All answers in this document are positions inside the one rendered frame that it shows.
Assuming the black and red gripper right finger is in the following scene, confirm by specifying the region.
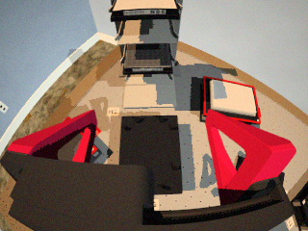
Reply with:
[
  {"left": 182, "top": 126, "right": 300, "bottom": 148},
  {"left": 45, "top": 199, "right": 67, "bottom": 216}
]
[{"left": 205, "top": 110, "right": 296, "bottom": 205}]

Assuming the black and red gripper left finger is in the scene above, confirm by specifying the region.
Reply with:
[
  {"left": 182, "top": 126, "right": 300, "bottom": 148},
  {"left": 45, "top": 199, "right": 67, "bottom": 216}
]
[{"left": 7, "top": 110, "right": 97, "bottom": 163}]

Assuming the black rectangular frame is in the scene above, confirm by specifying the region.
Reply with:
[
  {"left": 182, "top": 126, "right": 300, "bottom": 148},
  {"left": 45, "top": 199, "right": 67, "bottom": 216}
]
[{"left": 291, "top": 181, "right": 308, "bottom": 231}]

